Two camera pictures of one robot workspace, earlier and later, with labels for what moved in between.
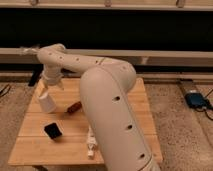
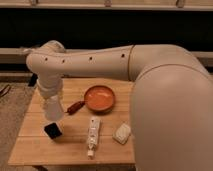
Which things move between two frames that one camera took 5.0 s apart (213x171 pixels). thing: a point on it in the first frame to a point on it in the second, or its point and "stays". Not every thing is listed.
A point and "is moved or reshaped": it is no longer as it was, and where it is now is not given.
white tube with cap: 91,143 stays
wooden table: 61,137 stays
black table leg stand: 35,77 stays
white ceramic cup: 47,103 is moved or reshaped
